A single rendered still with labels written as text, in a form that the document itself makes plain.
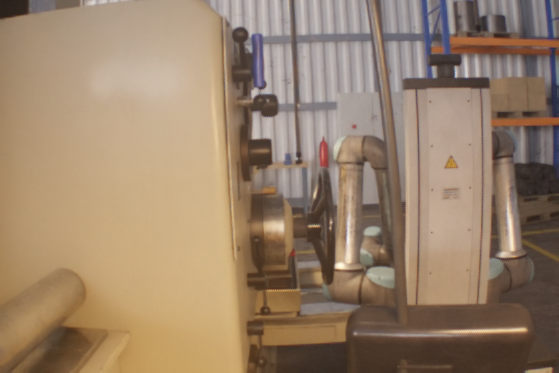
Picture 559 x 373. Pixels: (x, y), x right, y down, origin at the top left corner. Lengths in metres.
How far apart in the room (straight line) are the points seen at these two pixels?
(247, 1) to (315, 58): 1.73
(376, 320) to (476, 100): 1.16
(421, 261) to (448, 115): 0.57
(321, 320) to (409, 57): 7.47
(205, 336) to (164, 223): 0.26
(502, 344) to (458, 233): 1.05
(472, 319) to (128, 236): 0.68
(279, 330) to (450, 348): 1.45
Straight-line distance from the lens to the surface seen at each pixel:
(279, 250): 1.37
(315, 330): 2.21
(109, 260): 1.00
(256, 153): 1.15
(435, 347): 0.84
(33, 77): 1.04
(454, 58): 1.82
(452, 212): 1.82
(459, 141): 1.79
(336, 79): 8.88
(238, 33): 0.94
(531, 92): 8.77
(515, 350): 0.87
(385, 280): 1.94
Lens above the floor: 1.64
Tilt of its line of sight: 4 degrees down
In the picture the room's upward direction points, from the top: 3 degrees counter-clockwise
